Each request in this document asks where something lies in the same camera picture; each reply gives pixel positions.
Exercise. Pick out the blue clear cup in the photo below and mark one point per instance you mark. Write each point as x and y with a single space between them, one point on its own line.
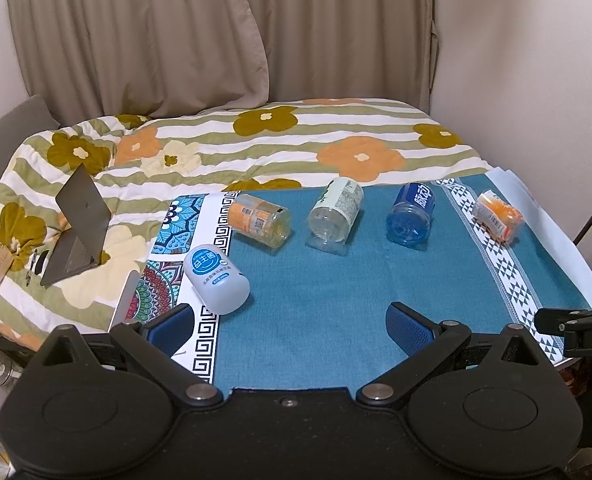
409 220

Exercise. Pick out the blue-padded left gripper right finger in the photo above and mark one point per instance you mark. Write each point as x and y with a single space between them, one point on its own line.
409 329

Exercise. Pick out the white sheet under cloth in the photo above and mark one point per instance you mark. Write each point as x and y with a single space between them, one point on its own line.
559 246

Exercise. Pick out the colourful mandala patterned cloth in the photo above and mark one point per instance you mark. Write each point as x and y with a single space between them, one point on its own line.
191 220

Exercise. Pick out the small orange white cup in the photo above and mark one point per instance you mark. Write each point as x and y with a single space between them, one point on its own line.
501 219

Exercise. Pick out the orange label clear cup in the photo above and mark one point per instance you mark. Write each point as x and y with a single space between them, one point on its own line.
266 223

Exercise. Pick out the teal patterned cloth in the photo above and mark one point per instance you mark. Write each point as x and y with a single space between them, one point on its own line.
318 320

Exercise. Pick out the beige curtain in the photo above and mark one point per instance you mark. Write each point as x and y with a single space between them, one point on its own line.
168 58

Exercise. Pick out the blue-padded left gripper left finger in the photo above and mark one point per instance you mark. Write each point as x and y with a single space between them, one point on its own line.
169 331

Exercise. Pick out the white blue label cup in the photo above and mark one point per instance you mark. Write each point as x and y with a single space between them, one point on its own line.
219 284

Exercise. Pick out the green white label clear cup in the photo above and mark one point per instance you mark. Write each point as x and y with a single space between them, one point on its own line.
332 217

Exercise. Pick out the floral striped bedspread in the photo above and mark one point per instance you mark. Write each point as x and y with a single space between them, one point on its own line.
139 165

